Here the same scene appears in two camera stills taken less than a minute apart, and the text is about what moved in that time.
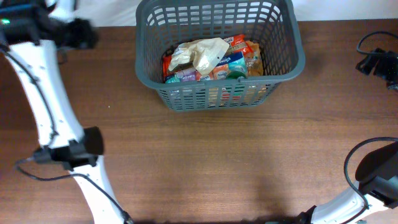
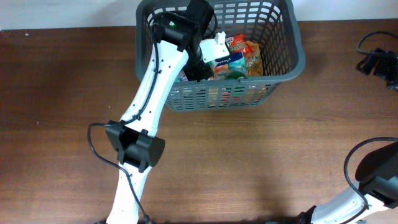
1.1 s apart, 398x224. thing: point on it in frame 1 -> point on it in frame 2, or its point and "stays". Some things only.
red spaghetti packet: x=234 y=42 stays
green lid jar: x=235 y=74 stays
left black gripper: x=85 y=30 -> x=199 y=75
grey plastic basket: x=272 y=24 stays
